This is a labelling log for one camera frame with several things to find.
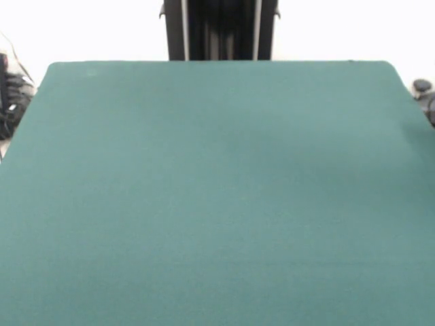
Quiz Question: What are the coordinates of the dark green table cloth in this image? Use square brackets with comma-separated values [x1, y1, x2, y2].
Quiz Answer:
[0, 60, 435, 326]

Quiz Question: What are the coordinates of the black equipment pile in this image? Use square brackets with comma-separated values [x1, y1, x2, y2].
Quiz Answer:
[0, 50, 37, 141]

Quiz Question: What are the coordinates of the dark grey chair base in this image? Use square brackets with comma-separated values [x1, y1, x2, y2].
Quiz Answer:
[412, 79, 435, 129]

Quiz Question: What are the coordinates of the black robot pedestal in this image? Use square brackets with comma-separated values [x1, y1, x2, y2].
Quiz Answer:
[158, 0, 282, 62]

